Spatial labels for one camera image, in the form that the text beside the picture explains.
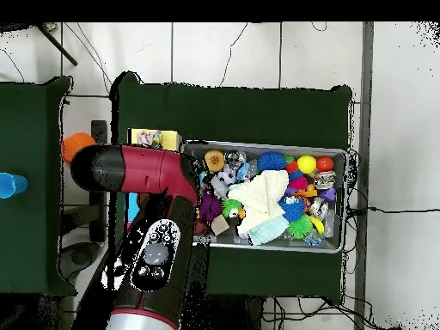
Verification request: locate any cream muslin cloth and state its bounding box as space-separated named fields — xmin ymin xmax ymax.
xmin=227 ymin=169 xmax=290 ymax=235

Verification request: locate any light blue muslin cloth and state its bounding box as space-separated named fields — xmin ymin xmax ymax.
xmin=248 ymin=214 xmax=290 ymax=246

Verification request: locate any multicoloured knotted cloth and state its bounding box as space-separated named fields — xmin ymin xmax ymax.
xmin=137 ymin=129 xmax=163 ymax=149

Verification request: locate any shallow metal mesh bin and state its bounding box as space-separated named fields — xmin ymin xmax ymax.
xmin=180 ymin=138 xmax=348 ymax=254

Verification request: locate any wooden box with three holes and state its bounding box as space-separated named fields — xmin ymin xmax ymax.
xmin=123 ymin=128 xmax=182 ymax=224

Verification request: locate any toy burger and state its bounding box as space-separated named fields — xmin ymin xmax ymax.
xmin=204 ymin=150 xmax=226 ymax=173

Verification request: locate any purple spiky ball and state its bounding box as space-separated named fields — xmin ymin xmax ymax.
xmin=199 ymin=192 xmax=223 ymax=223

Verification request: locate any large blue spiky ball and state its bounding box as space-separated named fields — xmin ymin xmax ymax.
xmin=256 ymin=150 xmax=287 ymax=172

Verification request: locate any dark green table cloth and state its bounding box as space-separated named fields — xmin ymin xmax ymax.
xmin=107 ymin=70 xmax=353 ymax=305
xmin=0 ymin=76 xmax=77 ymax=297

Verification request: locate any yellow smooth ball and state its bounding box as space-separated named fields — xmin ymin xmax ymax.
xmin=296 ymin=154 xmax=317 ymax=174

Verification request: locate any orange smooth ball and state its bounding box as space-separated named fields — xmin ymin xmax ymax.
xmin=315 ymin=156 xmax=335 ymax=173

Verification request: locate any black flat panel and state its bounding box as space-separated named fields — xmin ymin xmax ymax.
xmin=89 ymin=119 xmax=108 ymax=243

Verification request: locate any orange plastic object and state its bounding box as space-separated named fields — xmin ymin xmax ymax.
xmin=61 ymin=131 xmax=96 ymax=164

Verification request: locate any grey round base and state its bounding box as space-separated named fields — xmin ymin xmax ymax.
xmin=59 ymin=241 xmax=101 ymax=280

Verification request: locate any blue plastic cup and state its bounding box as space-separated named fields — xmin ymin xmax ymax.
xmin=0 ymin=172 xmax=29 ymax=199

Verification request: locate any black rod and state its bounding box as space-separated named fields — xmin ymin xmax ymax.
xmin=35 ymin=22 xmax=79 ymax=66

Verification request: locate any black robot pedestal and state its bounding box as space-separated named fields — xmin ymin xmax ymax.
xmin=209 ymin=293 xmax=266 ymax=330

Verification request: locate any black floor cable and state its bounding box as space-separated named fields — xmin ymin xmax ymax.
xmin=367 ymin=205 xmax=440 ymax=214

